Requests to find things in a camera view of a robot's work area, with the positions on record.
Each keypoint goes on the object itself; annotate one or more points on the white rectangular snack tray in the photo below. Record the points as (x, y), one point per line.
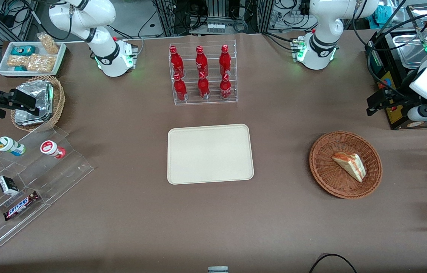
(60, 60)

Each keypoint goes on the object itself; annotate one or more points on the small black white carton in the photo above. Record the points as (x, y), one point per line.
(8, 185)

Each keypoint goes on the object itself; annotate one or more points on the triangular sandwich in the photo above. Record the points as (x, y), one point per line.
(349, 166)

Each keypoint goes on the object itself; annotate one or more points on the red lid yogurt cup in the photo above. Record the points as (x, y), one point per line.
(51, 148)

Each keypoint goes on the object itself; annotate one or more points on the large brown wicker basket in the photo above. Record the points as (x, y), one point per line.
(327, 178)

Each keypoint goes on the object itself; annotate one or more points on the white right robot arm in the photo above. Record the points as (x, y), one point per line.
(105, 57)

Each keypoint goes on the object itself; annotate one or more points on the snickers chocolate bar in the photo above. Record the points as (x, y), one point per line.
(21, 206)

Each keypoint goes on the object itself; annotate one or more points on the clear acrylic stepped shelf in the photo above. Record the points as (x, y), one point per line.
(58, 174)

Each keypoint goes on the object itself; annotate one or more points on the black food warmer cabinet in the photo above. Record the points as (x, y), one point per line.
(399, 122)

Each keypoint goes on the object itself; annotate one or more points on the grey metal block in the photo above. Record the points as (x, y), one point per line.
(218, 269)

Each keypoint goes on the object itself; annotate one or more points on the clear bag of crackers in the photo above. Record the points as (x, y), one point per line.
(41, 63)
(48, 43)
(17, 60)

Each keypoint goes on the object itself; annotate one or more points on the beige plastic tray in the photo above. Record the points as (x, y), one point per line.
(209, 153)

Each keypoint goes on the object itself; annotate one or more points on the teal plastic bag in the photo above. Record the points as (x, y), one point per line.
(382, 14)

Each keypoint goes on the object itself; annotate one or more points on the clear acrylic bottle rack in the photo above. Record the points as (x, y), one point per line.
(213, 100)

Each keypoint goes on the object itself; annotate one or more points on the steel warmer pan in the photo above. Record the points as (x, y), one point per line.
(410, 53)

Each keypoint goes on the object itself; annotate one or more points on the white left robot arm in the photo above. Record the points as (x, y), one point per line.
(317, 49)

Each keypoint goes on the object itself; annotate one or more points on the red cola bottle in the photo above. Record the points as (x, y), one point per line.
(176, 61)
(180, 89)
(203, 87)
(225, 88)
(224, 60)
(200, 60)

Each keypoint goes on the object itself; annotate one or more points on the white power strip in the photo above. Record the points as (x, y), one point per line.
(215, 27)

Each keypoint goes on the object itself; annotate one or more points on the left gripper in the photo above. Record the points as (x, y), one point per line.
(400, 96)

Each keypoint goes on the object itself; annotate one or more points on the foil wrapped food pack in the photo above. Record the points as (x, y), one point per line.
(39, 93)
(31, 119)

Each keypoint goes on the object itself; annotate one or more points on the teal snack box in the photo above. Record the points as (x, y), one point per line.
(24, 50)
(20, 68)

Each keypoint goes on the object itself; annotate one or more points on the small tan wicker basket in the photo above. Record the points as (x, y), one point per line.
(58, 100)

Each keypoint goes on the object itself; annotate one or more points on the green lid yogurt cup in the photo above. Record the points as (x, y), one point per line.
(8, 145)

